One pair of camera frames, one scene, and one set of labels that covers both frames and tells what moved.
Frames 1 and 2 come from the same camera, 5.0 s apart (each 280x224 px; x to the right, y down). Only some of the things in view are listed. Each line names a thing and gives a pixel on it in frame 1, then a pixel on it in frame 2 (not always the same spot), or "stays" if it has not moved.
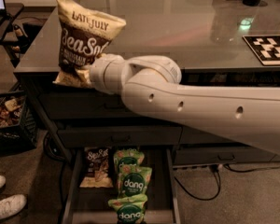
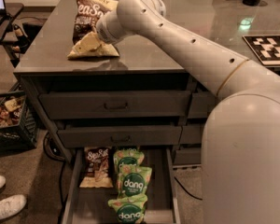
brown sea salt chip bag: (84, 35) -> (89, 10)
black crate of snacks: (13, 129) stays
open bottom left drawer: (91, 205) stays
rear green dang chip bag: (128, 155) stays
